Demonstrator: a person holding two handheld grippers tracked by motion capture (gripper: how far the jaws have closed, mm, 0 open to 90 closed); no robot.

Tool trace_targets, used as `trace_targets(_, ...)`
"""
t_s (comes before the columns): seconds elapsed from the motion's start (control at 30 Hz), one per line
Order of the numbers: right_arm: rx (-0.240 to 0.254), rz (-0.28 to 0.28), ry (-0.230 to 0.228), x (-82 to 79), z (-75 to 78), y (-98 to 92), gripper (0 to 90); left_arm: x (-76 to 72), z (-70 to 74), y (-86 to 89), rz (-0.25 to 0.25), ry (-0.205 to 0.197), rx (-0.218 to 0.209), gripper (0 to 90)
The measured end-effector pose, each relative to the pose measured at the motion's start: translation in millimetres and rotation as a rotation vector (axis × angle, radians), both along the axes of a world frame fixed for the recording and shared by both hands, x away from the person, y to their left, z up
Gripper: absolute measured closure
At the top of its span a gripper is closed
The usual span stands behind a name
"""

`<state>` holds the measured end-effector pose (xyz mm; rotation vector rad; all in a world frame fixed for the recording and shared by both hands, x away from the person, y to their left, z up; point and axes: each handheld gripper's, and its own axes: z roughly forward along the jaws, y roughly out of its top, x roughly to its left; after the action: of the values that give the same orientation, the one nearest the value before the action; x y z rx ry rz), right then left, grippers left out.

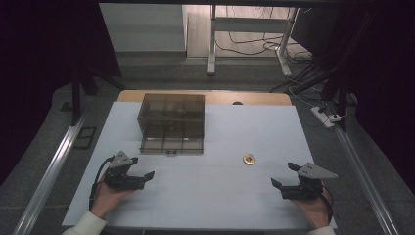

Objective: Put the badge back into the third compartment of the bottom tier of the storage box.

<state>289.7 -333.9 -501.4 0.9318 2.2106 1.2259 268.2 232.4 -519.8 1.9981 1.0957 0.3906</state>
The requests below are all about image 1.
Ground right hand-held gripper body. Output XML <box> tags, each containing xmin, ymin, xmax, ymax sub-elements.
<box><xmin>280</xmin><ymin>162</ymin><xmax>340</xmax><ymax>201</ymax></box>

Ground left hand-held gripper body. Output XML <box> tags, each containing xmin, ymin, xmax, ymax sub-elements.
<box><xmin>104</xmin><ymin>150</ymin><xmax>147</xmax><ymax>191</ymax></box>

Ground transparent brown drawer box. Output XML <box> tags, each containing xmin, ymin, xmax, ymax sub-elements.
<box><xmin>136</xmin><ymin>92</ymin><xmax>207</xmax><ymax>156</ymax></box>

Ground person's right hand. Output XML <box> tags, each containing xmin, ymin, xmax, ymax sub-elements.
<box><xmin>291</xmin><ymin>184</ymin><xmax>333</xmax><ymax>230</ymax></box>

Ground person's left hand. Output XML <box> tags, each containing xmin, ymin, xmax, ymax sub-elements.
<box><xmin>91</xmin><ymin>180</ymin><xmax>132</xmax><ymax>220</ymax></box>

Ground dark floor plate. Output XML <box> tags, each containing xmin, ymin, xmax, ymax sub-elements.
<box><xmin>73</xmin><ymin>125</ymin><xmax>98</xmax><ymax>151</ymax></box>

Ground white table mat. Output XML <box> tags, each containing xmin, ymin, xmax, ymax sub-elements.
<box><xmin>61</xmin><ymin>101</ymin><xmax>338</xmax><ymax>230</ymax></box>

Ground white power strip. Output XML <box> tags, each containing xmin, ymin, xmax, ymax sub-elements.
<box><xmin>309</xmin><ymin>105</ymin><xmax>336</xmax><ymax>129</ymax></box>

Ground black metal stand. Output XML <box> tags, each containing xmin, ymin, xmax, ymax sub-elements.
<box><xmin>295</xmin><ymin>6</ymin><xmax>361</xmax><ymax>132</ymax></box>
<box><xmin>69</xmin><ymin>63</ymin><xmax>127</xmax><ymax>127</ymax></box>

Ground wooden table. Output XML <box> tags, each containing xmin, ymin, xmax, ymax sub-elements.
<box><xmin>116</xmin><ymin>89</ymin><xmax>294</xmax><ymax>107</ymax></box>

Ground dark curtain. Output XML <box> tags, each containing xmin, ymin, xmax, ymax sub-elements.
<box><xmin>0</xmin><ymin>0</ymin><xmax>123</xmax><ymax>187</ymax></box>
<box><xmin>346</xmin><ymin>0</ymin><xmax>415</xmax><ymax>194</ymax></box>

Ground white cabinet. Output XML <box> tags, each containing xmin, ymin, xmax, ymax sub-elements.
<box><xmin>99</xmin><ymin>2</ymin><xmax>188</xmax><ymax>54</ymax></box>

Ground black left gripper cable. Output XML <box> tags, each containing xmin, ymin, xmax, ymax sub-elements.
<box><xmin>88</xmin><ymin>155</ymin><xmax>115</xmax><ymax>212</ymax></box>

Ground aluminium rail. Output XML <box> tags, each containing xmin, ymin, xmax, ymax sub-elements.
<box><xmin>11</xmin><ymin>110</ymin><xmax>90</xmax><ymax>235</ymax></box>
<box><xmin>332</xmin><ymin>124</ymin><xmax>401</xmax><ymax>235</ymax></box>

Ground white power cable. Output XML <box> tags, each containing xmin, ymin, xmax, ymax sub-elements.
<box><xmin>286</xmin><ymin>85</ymin><xmax>317</xmax><ymax>110</ymax></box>

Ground black floor cables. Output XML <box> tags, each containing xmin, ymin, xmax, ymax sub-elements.
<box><xmin>214</xmin><ymin>30</ymin><xmax>312</xmax><ymax>65</ymax></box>

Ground white metal desk frame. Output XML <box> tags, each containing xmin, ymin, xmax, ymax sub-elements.
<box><xmin>207</xmin><ymin>4</ymin><xmax>300</xmax><ymax>78</ymax></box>

